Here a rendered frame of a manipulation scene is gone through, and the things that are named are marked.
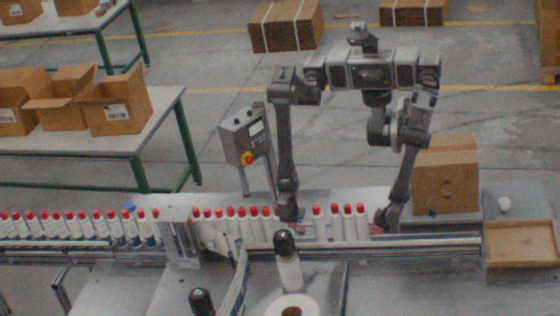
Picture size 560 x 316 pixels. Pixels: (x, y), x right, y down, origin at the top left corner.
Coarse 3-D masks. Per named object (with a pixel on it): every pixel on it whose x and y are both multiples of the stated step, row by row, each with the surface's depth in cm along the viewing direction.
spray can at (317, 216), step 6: (318, 204) 296; (312, 210) 296; (318, 210) 295; (312, 216) 297; (318, 216) 296; (312, 222) 299; (318, 222) 297; (324, 222) 299; (318, 228) 299; (324, 228) 300; (318, 234) 301; (324, 234) 301; (318, 240) 303; (324, 240) 303
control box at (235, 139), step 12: (228, 120) 288; (240, 120) 286; (252, 120) 286; (228, 132) 283; (240, 132) 283; (228, 144) 288; (240, 144) 285; (264, 144) 295; (228, 156) 292; (240, 156) 287; (240, 168) 291
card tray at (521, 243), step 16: (496, 224) 301; (512, 224) 300; (528, 224) 298; (544, 224) 297; (496, 240) 295; (512, 240) 293; (528, 240) 291; (544, 240) 289; (496, 256) 287; (512, 256) 285; (528, 256) 283; (544, 256) 281
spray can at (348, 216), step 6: (348, 204) 293; (348, 210) 292; (342, 216) 294; (348, 216) 293; (354, 216) 294; (348, 222) 294; (354, 222) 296; (348, 228) 296; (354, 228) 297; (348, 234) 298; (354, 234) 298; (348, 240) 300; (354, 240) 300
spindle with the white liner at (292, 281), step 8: (280, 232) 270; (288, 232) 270; (280, 240) 268; (288, 240) 268; (280, 248) 269; (288, 248) 269; (280, 256) 272; (288, 256) 272; (296, 256) 275; (280, 264) 274; (288, 264) 273; (296, 264) 275; (280, 272) 278; (288, 272) 275; (296, 272) 276; (288, 280) 278; (296, 280) 278; (288, 288) 280; (296, 288) 280; (304, 288) 284
